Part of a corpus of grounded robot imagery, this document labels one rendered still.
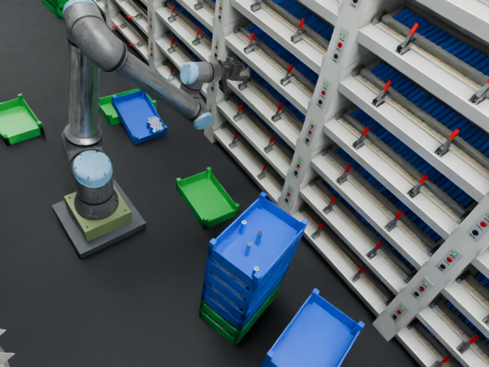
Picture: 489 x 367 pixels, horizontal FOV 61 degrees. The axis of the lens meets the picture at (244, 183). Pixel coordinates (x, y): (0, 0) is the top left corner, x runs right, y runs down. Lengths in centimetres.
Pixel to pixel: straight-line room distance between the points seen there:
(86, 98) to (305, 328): 116
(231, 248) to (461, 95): 84
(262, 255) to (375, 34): 81
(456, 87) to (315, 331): 90
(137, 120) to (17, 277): 108
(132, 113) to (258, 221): 130
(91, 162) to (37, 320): 66
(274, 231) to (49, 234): 109
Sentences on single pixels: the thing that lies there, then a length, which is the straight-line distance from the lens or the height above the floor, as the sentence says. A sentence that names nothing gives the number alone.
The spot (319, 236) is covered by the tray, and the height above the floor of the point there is 11.
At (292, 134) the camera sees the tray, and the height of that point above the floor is 50.
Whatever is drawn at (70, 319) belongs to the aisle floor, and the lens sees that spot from 188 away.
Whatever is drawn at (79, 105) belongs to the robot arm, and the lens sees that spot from 173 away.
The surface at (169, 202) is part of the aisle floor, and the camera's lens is 216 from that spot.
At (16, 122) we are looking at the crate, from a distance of 269.
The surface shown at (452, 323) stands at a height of 31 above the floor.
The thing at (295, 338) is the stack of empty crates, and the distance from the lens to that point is 151.
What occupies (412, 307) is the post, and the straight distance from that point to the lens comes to 178.
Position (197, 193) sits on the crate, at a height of 0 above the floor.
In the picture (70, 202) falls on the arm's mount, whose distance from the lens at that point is 201.
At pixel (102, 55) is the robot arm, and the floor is 92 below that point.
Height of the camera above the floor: 168
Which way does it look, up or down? 47 degrees down
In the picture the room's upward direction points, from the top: 12 degrees clockwise
